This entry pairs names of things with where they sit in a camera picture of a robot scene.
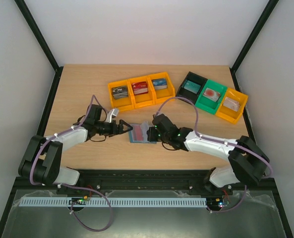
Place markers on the yellow bin left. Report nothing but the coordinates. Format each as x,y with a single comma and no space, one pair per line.
124,103

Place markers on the green plastic bin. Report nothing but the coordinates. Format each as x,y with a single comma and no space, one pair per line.
206,104

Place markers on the black card stack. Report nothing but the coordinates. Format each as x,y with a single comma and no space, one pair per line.
120,92

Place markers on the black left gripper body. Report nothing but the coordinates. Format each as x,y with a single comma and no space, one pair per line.
114,131

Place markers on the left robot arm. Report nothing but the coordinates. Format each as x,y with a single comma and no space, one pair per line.
41,163

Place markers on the black left frame post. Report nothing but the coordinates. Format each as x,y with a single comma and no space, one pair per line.
26,13

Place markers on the white slotted cable duct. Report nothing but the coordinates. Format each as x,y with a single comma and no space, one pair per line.
114,202

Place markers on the blue card stack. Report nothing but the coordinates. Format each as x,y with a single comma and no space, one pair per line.
159,84

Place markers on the red circle card stack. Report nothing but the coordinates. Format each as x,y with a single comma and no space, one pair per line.
211,94

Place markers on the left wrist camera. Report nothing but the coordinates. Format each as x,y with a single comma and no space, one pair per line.
111,115

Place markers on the black plastic bin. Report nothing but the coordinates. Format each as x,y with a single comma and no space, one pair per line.
181,92

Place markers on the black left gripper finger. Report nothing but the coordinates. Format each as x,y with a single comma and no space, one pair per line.
124,125
123,131

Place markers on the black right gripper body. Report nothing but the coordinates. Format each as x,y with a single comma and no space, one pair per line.
152,135

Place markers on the teal card stack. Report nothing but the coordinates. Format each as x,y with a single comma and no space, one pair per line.
192,86

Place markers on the red striped credit card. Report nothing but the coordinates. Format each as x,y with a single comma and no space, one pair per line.
137,133

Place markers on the yellow bin right group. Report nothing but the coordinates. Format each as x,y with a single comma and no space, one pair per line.
228,114

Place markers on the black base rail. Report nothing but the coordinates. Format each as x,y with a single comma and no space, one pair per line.
191,181

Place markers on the blue card holder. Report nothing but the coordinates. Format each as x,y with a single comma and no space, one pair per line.
144,126

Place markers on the black corner frame post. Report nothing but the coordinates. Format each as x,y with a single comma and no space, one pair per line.
267,11

